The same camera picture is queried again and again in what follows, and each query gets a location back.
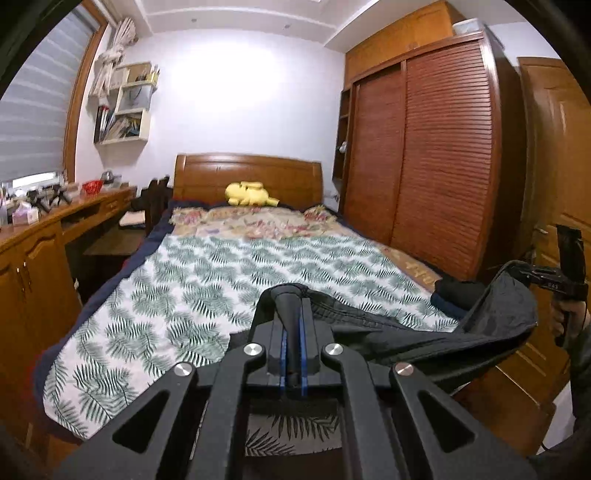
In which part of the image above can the person's right hand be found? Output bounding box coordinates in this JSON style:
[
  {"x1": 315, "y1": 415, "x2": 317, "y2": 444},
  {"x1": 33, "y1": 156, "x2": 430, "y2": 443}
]
[{"x1": 551, "y1": 297, "x2": 590, "y2": 348}]

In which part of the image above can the yellow plush toy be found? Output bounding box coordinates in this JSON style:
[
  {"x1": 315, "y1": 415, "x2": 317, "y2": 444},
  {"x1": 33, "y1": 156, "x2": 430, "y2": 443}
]
[{"x1": 225, "y1": 182, "x2": 280, "y2": 207}]

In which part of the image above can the white wall shelf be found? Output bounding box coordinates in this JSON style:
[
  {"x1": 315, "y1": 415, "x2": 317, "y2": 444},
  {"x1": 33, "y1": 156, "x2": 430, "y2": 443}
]
[{"x1": 93, "y1": 62, "x2": 160, "y2": 146}]

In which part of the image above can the dark wooden chair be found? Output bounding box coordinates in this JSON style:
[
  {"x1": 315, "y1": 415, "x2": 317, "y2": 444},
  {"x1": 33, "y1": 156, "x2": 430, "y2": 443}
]
[{"x1": 82, "y1": 174, "x2": 174, "y2": 259}]

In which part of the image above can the floral pillow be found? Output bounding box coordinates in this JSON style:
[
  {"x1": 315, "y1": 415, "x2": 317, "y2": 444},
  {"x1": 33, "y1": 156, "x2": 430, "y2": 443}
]
[{"x1": 169, "y1": 206, "x2": 349, "y2": 240}]

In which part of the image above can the wooden door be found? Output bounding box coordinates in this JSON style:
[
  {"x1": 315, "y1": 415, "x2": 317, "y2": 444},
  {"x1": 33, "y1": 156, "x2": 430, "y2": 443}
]
[{"x1": 496, "y1": 57, "x2": 591, "y2": 407}]

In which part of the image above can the black jacket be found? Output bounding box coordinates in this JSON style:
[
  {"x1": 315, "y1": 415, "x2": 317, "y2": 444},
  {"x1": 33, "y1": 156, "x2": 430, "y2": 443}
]
[{"x1": 227, "y1": 260, "x2": 539, "y2": 393}]

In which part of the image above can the leaf print bed sheet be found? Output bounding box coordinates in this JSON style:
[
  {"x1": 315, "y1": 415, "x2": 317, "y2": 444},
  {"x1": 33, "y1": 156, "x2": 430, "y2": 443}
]
[{"x1": 36, "y1": 234, "x2": 457, "y2": 440}]

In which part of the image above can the red bowl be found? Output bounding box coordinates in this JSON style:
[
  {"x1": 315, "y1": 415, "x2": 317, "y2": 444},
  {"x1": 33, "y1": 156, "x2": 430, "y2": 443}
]
[{"x1": 81, "y1": 180, "x2": 103, "y2": 196}]

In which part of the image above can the wooden desk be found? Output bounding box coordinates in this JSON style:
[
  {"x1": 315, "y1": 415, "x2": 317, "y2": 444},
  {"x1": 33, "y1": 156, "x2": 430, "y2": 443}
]
[{"x1": 1, "y1": 187, "x2": 136, "y2": 443}]

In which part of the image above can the window blind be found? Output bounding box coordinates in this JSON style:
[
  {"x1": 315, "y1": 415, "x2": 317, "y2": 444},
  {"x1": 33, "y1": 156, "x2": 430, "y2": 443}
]
[{"x1": 0, "y1": 6, "x2": 99, "y2": 181}]

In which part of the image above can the wooden louvered wardrobe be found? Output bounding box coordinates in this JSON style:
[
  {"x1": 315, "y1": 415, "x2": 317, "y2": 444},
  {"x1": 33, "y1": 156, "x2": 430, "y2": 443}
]
[{"x1": 332, "y1": 1, "x2": 526, "y2": 281}]

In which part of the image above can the wooden headboard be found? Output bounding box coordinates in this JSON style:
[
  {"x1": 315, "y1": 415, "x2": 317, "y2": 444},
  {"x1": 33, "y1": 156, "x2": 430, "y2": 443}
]
[{"x1": 172, "y1": 153, "x2": 325, "y2": 213}]

